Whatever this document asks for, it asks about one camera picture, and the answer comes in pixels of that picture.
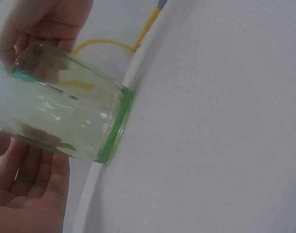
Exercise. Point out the person's right thumb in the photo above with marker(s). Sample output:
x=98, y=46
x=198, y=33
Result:
x=5, y=46

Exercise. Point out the person's left hand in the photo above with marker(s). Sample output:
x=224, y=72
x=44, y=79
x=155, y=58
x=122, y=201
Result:
x=36, y=211

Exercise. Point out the person's left thumb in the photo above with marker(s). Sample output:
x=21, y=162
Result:
x=0, y=144

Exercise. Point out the person's right fingers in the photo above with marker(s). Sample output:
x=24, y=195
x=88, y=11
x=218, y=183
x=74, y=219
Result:
x=49, y=65

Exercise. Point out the transparent green glass cup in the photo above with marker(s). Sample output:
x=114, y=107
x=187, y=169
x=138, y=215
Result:
x=72, y=119

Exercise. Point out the person's right hand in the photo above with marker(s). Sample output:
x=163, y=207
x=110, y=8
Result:
x=55, y=14

